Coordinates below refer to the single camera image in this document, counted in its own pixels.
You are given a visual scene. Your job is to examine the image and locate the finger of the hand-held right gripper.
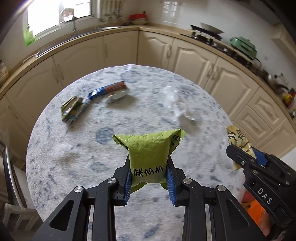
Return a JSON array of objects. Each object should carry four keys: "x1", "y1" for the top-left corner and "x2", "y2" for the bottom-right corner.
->
[
  {"x1": 253, "y1": 148, "x2": 294, "y2": 186},
  {"x1": 226, "y1": 144, "x2": 263, "y2": 188}
]

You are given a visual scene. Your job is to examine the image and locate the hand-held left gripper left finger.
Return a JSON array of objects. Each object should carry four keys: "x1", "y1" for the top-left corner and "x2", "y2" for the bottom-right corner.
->
[{"x1": 29, "y1": 155, "x2": 133, "y2": 241}]

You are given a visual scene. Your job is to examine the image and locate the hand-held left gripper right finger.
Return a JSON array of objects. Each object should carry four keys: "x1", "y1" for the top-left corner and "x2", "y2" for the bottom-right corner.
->
[{"x1": 165, "y1": 160, "x2": 263, "y2": 241}]

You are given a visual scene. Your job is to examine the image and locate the yellow-olive snack packet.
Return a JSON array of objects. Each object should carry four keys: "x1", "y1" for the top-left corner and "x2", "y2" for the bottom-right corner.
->
[{"x1": 226, "y1": 125, "x2": 253, "y2": 172}]

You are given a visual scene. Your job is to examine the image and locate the light green snack packet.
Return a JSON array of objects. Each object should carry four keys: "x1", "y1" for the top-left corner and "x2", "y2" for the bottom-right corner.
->
[{"x1": 112, "y1": 128, "x2": 186, "y2": 193}]

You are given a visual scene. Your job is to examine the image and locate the clear plastic wrap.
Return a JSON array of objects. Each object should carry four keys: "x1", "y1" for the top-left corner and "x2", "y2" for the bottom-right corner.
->
[{"x1": 162, "y1": 86, "x2": 197, "y2": 121}]

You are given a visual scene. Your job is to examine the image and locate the silver foil wrapper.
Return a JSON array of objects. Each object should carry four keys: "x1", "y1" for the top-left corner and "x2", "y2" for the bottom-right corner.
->
[{"x1": 106, "y1": 90, "x2": 129, "y2": 103}]

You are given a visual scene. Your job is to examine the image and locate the dark green snack packet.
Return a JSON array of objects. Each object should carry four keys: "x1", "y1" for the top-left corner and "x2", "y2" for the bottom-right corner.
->
[{"x1": 60, "y1": 96, "x2": 89, "y2": 126}]

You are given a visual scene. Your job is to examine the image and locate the brown and blue snack wrapper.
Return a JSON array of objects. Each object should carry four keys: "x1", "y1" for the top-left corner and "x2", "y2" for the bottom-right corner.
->
[{"x1": 88, "y1": 81, "x2": 128, "y2": 100}]

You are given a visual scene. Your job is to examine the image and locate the orange plastic bag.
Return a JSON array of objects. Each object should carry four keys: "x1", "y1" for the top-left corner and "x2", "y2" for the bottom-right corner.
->
[{"x1": 242, "y1": 192, "x2": 272, "y2": 234}]

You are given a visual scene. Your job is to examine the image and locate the cream cabinet drawer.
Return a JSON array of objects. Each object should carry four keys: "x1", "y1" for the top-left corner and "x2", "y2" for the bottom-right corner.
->
[
  {"x1": 253, "y1": 89, "x2": 284, "y2": 123},
  {"x1": 240, "y1": 105, "x2": 275, "y2": 137},
  {"x1": 232, "y1": 120, "x2": 264, "y2": 149}
]

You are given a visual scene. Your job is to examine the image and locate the row of condiment bottles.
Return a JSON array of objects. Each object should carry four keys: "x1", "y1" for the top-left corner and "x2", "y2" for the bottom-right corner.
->
[{"x1": 282, "y1": 87, "x2": 296, "y2": 118}]

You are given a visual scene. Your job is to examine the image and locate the white plastic stool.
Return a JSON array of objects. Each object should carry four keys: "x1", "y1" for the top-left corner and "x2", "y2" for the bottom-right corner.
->
[{"x1": 5, "y1": 203, "x2": 44, "y2": 234}]

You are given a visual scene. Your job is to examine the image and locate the cream lower kitchen cabinets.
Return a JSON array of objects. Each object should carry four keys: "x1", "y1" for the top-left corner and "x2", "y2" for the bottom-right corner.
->
[{"x1": 0, "y1": 25, "x2": 296, "y2": 158}]

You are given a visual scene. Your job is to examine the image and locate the green electric cooker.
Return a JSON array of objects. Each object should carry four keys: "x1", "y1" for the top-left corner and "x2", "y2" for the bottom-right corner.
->
[{"x1": 229, "y1": 36, "x2": 258, "y2": 58}]

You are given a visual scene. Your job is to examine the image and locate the chair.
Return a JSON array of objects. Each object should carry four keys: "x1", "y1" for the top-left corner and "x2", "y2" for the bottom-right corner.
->
[{"x1": 2, "y1": 145, "x2": 26, "y2": 209}]

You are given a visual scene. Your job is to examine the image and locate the steel wok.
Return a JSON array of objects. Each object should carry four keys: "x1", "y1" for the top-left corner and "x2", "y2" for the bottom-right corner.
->
[{"x1": 199, "y1": 22, "x2": 225, "y2": 35}]

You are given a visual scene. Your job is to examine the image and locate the stainless steel sink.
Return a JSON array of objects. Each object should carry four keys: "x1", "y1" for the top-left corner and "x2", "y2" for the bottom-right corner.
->
[{"x1": 35, "y1": 26, "x2": 121, "y2": 58}]

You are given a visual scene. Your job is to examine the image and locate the steel sink faucet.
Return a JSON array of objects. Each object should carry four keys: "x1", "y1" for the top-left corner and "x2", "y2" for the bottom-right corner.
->
[{"x1": 65, "y1": 16, "x2": 78, "y2": 39}]

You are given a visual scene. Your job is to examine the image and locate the red plastic container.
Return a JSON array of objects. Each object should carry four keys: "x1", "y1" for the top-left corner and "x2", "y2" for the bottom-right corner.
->
[{"x1": 129, "y1": 13, "x2": 147, "y2": 21}]

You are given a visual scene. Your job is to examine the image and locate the green bottle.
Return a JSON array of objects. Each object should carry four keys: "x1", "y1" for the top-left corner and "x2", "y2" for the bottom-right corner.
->
[{"x1": 23, "y1": 29, "x2": 35, "y2": 45}]

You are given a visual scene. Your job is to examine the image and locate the kitchen window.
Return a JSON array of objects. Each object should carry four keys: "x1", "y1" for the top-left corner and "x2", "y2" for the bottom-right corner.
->
[{"x1": 23, "y1": 0, "x2": 93, "y2": 37}]

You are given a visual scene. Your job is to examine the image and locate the steel pan with black handle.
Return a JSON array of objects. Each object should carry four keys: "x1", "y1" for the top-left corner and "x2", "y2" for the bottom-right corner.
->
[{"x1": 266, "y1": 74, "x2": 289, "y2": 93}]

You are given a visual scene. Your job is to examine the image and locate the white double wall socket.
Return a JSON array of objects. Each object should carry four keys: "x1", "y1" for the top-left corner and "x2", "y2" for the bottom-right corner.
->
[{"x1": 275, "y1": 73, "x2": 289, "y2": 84}]

